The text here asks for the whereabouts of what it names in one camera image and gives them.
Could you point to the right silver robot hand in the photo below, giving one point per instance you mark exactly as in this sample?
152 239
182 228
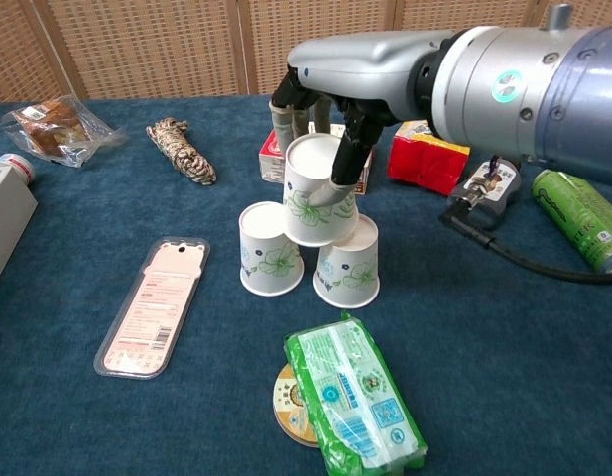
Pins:
365 64

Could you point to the white floral paper cup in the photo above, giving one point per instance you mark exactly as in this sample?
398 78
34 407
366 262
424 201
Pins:
345 277
266 268
310 228

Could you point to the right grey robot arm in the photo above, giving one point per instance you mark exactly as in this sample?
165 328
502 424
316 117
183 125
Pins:
533 84

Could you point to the yellow and red snack bag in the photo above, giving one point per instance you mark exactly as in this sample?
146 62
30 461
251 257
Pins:
424 158

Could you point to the red and white cake box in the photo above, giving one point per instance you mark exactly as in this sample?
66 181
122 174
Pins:
271 158

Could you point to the dark sauce squeeze bottle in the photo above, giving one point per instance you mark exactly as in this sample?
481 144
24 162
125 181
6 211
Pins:
506 186

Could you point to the wicker folding screen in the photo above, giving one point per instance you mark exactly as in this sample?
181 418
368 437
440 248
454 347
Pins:
137 49

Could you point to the green drink can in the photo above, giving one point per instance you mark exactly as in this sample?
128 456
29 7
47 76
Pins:
578 218

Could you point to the blue table mat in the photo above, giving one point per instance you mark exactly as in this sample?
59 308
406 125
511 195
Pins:
484 347

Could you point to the bread in clear bag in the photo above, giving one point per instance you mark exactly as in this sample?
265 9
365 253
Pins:
52 129

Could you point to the flat white blister pack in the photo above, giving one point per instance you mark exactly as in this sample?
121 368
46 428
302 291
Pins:
147 312

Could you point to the green wrapped snack packet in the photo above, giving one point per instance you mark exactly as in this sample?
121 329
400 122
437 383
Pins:
355 396

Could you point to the round beige printed disc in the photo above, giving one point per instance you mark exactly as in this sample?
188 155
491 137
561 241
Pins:
285 401

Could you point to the small white red-banded bottle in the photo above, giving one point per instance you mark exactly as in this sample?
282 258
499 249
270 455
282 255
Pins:
15 166

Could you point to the white power strip box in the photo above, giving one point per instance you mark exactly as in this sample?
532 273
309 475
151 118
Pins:
5 218

